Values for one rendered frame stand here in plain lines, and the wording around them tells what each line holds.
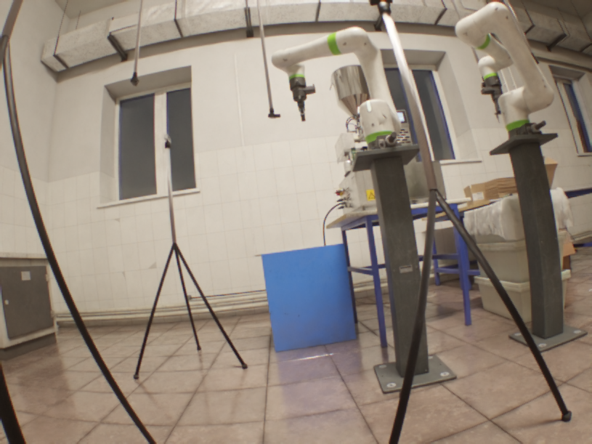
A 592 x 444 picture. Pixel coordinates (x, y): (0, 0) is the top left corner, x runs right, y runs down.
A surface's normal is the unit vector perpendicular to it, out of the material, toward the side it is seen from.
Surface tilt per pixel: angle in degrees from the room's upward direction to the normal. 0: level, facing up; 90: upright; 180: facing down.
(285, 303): 90
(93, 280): 90
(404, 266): 90
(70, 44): 88
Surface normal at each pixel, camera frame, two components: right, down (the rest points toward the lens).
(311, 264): 0.06, -0.10
